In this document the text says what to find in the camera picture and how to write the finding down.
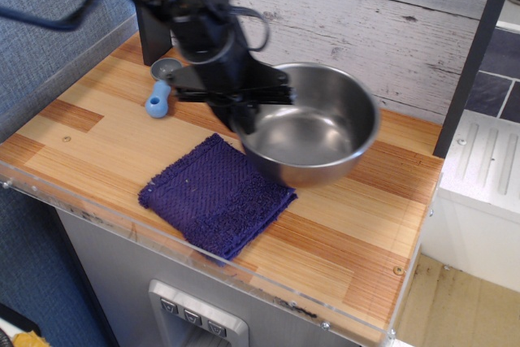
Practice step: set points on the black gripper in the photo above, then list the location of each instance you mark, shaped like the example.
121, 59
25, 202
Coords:
231, 81

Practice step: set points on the stainless steel bowl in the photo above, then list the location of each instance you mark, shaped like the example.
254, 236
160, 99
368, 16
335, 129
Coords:
333, 121

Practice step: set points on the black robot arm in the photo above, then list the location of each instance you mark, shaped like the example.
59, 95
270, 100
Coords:
194, 23

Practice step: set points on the clear acrylic counter edge guard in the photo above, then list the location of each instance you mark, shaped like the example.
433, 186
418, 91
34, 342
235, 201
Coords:
338, 257

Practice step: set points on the white drainboard counter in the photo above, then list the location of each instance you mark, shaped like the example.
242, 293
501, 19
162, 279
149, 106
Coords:
474, 219

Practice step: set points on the yellow object at corner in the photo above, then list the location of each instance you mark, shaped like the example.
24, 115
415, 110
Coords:
29, 339

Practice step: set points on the purple folded towel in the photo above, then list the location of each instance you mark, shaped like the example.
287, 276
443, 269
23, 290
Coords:
216, 199

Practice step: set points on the silver dispenser panel with buttons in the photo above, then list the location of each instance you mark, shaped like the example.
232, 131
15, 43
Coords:
185, 320

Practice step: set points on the blue handled grey scoop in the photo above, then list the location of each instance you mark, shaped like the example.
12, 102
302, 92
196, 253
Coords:
156, 105

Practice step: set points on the dark grey left post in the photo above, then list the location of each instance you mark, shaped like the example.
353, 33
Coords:
155, 36

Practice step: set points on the dark grey post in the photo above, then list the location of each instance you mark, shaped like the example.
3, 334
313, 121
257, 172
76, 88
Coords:
482, 37
155, 36

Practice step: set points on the dark grey right post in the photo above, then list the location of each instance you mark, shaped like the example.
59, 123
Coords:
482, 37

